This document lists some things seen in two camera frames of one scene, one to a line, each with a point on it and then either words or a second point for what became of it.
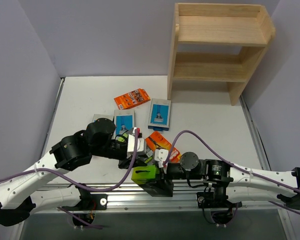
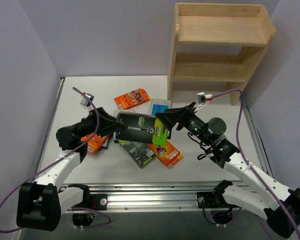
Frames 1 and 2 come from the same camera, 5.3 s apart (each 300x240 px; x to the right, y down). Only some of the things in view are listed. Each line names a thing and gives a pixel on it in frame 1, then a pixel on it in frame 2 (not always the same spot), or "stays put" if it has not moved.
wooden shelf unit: [219, 42] stays put
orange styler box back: [138, 96] stays put
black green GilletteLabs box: [148, 177] → [142, 128]
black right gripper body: [161, 176] → [183, 117]
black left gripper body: [126, 163] → [95, 119]
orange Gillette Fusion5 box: [157, 140] stays put
